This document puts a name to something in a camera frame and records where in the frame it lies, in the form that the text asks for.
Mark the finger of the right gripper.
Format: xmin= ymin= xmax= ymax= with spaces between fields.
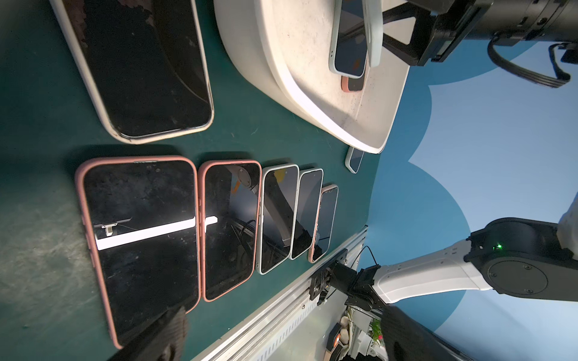
xmin=381 ymin=2 xmax=434 ymax=67

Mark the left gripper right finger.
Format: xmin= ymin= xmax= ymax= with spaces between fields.
xmin=380 ymin=306 xmax=473 ymax=361

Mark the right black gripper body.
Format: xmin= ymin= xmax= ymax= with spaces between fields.
xmin=417 ymin=1 xmax=494 ymax=66

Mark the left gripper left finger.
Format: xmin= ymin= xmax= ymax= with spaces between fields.
xmin=109 ymin=307 xmax=188 ymax=361

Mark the phone blue case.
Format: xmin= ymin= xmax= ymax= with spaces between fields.
xmin=328 ymin=0 xmax=367 ymax=79

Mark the phone rose case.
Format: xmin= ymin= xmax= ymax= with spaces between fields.
xmin=341 ymin=76 xmax=365 ymax=93

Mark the phone salmon case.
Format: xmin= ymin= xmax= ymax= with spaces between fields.
xmin=345 ymin=147 xmax=365 ymax=174

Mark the phone coral case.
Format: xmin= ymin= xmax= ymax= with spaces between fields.
xmin=75 ymin=156 xmax=201 ymax=348

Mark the white plastic storage box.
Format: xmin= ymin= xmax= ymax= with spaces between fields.
xmin=214 ymin=1 xmax=409 ymax=154

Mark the phone beige case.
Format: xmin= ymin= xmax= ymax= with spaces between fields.
xmin=308 ymin=184 xmax=339 ymax=263

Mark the phone light pink case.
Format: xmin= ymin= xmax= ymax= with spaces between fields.
xmin=290 ymin=168 xmax=324 ymax=260

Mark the phone white case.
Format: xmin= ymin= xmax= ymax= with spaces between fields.
xmin=255 ymin=163 xmax=300 ymax=275

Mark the phone cream case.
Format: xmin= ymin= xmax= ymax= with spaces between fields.
xmin=51 ymin=1 xmax=215 ymax=144

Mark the phone grey case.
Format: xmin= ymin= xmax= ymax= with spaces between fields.
xmin=362 ymin=0 xmax=384 ymax=68

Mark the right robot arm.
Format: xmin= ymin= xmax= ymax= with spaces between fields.
xmin=309 ymin=1 xmax=577 ymax=311

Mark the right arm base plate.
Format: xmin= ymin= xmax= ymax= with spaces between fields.
xmin=309 ymin=248 xmax=348 ymax=305

